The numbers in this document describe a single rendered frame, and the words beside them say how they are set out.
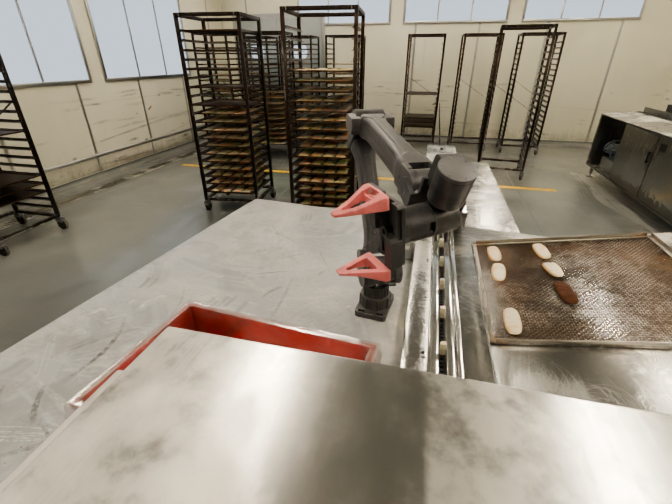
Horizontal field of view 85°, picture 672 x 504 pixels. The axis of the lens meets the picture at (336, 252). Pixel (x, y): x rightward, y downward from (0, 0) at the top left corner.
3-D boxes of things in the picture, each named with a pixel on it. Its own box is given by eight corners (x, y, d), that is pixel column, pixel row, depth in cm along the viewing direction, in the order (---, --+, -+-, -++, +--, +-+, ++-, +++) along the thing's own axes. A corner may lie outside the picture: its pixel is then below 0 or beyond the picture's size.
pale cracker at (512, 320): (501, 308, 91) (501, 305, 90) (518, 309, 90) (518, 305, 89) (505, 335, 82) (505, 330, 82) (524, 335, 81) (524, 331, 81)
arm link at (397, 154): (385, 129, 99) (345, 130, 97) (387, 106, 95) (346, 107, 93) (455, 205, 64) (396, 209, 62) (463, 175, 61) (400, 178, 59)
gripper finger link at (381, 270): (347, 296, 55) (402, 278, 58) (344, 255, 51) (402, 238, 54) (330, 274, 60) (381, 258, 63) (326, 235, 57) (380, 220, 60)
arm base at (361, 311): (365, 292, 111) (353, 315, 101) (366, 269, 107) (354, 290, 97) (394, 298, 108) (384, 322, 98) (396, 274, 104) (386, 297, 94)
